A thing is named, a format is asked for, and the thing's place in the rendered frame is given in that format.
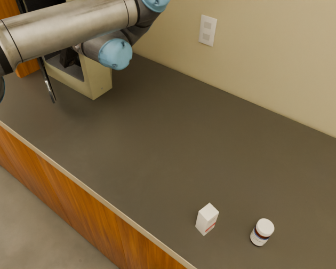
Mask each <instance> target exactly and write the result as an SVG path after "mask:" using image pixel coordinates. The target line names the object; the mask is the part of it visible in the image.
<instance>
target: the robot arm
mask: <svg viewBox="0 0 336 269"><path fill-rule="evenodd" d="M169 2H170V0H74V1H70V2H66V3H62V4H58V5H54V6H50V7H46V8H43V9H39V10H35V11H31V12H27V13H24V14H20V15H15V16H13V17H9V18H5V19H1V20H0V103H1V102H2V100H3V98H4V95H5V81H4V78H3V76H4V75H7V74H10V73H13V72H15V70H16V68H17V66H18V64H20V63H23V62H26V61H29V60H32V59H35V58H38V57H41V56H44V55H47V54H50V53H53V52H56V51H59V50H61V53H60V61H59V62H60V63H61V64H62V66H63V67H64V68H67V67H70V66H72V65H73V64H75V63H76V60H77V55H78V53H79V54H81V55H83V56H86V57H88V58H90V59H92V60H94V61H96V62H98V63H100V64H102V65H103V66H105V67H109V68H112V69H114V70H122V69H124V68H126V67H127V66H128V65H129V61H130V60H131V59H132V46H133V45H134V44H135V43H136V42H137V41H138V40H139V39H140V38H141V37H142V35H143V34H145V33H146V32H147V31H148V30H149V28H150V27H151V26H152V24H153V22H154V21H155V20H156V18H157V17H158V16H159V15H160V14H161V13H162V12H163V11H164V10H165V9H166V6H167V5H168V3H169Z"/></svg>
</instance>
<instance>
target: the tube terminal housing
mask: <svg viewBox="0 0 336 269"><path fill-rule="evenodd" d="M78 55H79V59H80V62H81V67H82V71H83V76H84V82H82V81H80V80H78V79H76V78H74V77H72V76H70V75H68V74H66V73H65V72H63V71H61V70H59V69H57V68H55V67H53V66H51V65H50V64H48V63H46V62H45V60H43V61H44V64H45V65H44V66H45V69H46V72H47V74H48V75H49V76H51V77H53V78H55V79H56V80H58V81H60V82H61V83H63V84H65V85H67V86H69V87H70V88H72V89H74V90H76V91H78V92H79V93H81V94H83V95H85V96H87V97H88V98H90V99H92V100H95V99H96V98H98V97H99V96H101V95H102V94H104V93H105V92H107V91H108V90H110V89H111V88H112V87H113V85H112V68H109V67H105V66H103V65H102V64H100V63H98V62H96V61H94V60H92V59H90V58H88V57H86V56H83V55H81V54H78Z"/></svg>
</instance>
